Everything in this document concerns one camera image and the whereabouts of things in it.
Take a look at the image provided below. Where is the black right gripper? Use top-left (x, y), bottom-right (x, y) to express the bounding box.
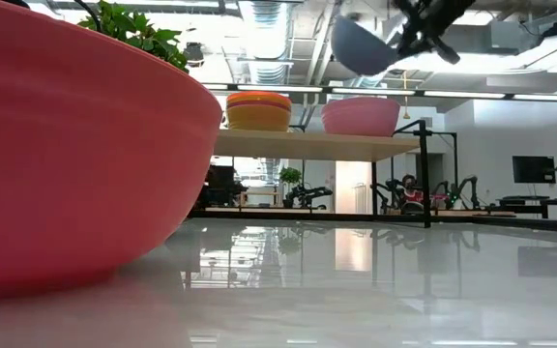
top-left (393, 0), bottom-right (462, 66)

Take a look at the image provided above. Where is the large blue bowl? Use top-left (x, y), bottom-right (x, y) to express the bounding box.
top-left (330, 15), bottom-right (401, 77)

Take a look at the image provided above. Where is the large pink bowl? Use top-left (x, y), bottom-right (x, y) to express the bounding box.
top-left (320, 96), bottom-right (402, 138)

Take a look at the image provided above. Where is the small red bowl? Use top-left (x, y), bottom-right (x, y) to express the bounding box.
top-left (225, 90), bottom-right (293, 102)

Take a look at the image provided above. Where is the small yellow bowl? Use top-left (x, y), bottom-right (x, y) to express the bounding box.
top-left (225, 102), bottom-right (293, 133)

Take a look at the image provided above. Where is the large red bowl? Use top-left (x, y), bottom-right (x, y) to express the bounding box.
top-left (0, 0), bottom-right (224, 302)

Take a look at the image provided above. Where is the long ceiling light strip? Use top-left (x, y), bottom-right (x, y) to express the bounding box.
top-left (200, 83), bottom-right (557, 103)

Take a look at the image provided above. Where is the person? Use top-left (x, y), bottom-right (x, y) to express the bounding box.
top-left (398, 173), bottom-right (425, 215)

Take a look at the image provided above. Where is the black monitor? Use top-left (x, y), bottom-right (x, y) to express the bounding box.
top-left (512, 155), bottom-right (557, 186)

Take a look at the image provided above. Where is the small background potted plant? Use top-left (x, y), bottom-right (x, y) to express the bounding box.
top-left (278, 166), bottom-right (305, 210)

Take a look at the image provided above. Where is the black background desk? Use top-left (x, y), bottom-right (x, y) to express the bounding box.
top-left (494, 194), bottom-right (557, 219)

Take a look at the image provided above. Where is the black ceiling fixture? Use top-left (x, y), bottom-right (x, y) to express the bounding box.
top-left (184, 42), bottom-right (206, 68)

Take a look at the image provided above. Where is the dark background equipment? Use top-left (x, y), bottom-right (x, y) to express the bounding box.
top-left (199, 163), bottom-right (249, 211)

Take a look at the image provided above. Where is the green leafy plant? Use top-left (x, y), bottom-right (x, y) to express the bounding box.
top-left (76, 0), bottom-right (191, 74)

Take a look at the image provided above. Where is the wooden shelf black metal frame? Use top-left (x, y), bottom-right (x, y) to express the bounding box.
top-left (212, 118), bottom-right (459, 229)

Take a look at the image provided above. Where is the silver ventilation duct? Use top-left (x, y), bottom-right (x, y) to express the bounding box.
top-left (237, 0), bottom-right (292, 86)

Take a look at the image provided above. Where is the black aluminium table frame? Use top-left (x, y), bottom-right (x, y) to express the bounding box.
top-left (189, 207), bottom-right (557, 235)

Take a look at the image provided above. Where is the thin black cable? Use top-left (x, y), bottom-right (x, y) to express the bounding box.
top-left (73, 0), bottom-right (104, 33)

